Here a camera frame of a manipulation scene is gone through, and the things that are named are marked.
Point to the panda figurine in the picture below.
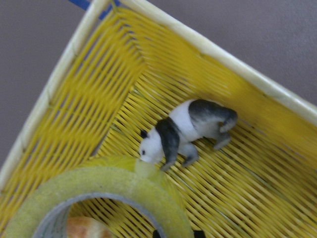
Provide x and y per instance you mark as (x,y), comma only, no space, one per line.
(186,123)

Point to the yellow tape roll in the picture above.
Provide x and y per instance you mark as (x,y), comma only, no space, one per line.
(140,185)

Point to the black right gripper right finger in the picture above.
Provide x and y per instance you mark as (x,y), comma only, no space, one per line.
(198,234)

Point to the toy croissant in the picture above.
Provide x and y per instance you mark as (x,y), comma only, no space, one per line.
(86,227)

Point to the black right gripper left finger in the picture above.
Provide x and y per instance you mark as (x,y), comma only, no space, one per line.
(156,234)

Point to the yellow woven basket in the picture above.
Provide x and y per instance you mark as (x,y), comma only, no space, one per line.
(128,65)

